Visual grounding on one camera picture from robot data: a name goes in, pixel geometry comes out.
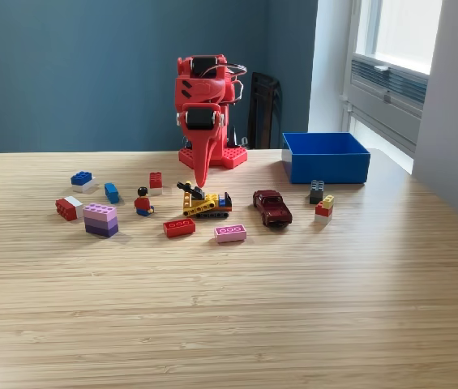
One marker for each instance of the yellow toy digger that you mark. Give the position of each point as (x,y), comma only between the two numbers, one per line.
(204,204)

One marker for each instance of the tall red and white brick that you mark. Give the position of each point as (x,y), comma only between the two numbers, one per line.
(155,180)

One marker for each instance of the black brick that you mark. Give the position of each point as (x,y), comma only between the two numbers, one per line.
(316,194)

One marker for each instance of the pink and purple brick stack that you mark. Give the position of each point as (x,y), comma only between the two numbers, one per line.
(101,221)

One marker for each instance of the red and white brick block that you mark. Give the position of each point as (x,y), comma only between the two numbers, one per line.
(68,207)

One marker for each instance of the blue plastic bin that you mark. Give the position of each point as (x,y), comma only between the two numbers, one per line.
(326,170)

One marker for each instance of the black chair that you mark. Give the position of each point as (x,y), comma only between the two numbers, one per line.
(265,113)

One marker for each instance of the toy figure red shirt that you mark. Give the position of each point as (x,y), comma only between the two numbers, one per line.
(142,202)

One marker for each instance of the flat red brick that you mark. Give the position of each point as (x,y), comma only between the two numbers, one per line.
(179,229)

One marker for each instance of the flat pink brick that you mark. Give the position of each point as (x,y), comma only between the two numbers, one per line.
(230,234)

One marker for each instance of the dark red toy car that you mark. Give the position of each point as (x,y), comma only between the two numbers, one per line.
(275,210)

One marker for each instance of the small blue brick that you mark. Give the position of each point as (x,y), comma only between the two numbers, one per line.
(112,193)

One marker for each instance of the blue and white brick stack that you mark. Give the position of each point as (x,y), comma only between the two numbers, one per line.
(82,180)

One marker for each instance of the red white yellow brick stack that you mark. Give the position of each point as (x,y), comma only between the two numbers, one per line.
(324,212)

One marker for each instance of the grey window vent panel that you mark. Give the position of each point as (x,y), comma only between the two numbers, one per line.
(390,105)

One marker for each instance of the white window frame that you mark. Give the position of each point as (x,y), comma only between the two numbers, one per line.
(364,28)

